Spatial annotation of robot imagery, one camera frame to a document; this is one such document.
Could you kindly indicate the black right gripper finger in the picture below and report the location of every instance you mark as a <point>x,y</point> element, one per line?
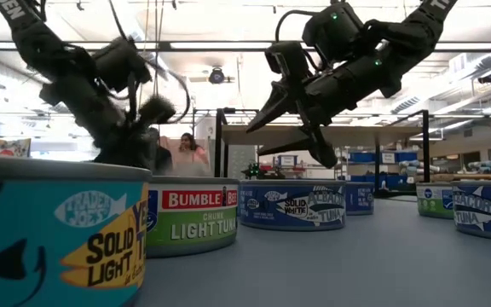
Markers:
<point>277,106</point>
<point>320,151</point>

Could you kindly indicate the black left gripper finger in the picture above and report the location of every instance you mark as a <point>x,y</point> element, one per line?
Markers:
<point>122,155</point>

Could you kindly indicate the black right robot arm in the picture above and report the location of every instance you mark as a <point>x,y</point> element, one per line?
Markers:
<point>416,38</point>

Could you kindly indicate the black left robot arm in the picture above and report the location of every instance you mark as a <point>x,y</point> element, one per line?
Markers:
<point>36,38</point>

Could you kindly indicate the blue white box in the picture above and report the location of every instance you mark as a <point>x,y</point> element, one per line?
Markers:
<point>287,160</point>

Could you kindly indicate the blue storage bin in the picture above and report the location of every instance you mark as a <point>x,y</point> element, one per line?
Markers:
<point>394,181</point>
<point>362,179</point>
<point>361,157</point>
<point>406,156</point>

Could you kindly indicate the dark device green lights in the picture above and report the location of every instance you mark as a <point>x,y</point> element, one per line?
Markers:
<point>254,170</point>

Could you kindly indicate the colourful sign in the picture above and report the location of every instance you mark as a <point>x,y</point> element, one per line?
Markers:
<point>13,148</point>

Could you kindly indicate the grey equipment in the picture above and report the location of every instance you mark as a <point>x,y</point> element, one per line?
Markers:
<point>483,165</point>
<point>411,165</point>

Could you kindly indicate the green Bumble Bee tuna can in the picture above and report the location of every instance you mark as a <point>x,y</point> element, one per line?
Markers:
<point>194,221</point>
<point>433,202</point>

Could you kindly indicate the teal Trader Joe's tuna can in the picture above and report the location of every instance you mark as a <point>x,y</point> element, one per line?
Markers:
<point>58,239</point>

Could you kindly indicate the blue table mat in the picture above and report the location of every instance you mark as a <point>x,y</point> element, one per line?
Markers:
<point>313,273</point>

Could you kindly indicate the wooden workbench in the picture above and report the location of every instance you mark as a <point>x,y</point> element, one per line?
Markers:
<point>463,177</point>

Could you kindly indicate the wooden shelf black frame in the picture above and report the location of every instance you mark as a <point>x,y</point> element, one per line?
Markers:
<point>313,135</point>

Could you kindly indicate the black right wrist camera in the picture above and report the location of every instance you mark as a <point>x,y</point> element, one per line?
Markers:
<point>288,57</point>

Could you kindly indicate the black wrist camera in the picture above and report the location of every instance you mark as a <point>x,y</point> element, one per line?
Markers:
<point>288,57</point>
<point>157,111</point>

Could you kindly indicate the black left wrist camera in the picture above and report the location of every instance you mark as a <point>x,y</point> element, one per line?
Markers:
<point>157,111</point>

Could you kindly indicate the black ceiling camera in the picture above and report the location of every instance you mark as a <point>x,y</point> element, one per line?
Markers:
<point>487,77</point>
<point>216,76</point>

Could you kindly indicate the black table frame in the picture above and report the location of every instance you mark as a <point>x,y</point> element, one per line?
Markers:
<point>394,194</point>

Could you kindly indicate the black overhead frame bar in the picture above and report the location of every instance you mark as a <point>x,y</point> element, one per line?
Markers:
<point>164,46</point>

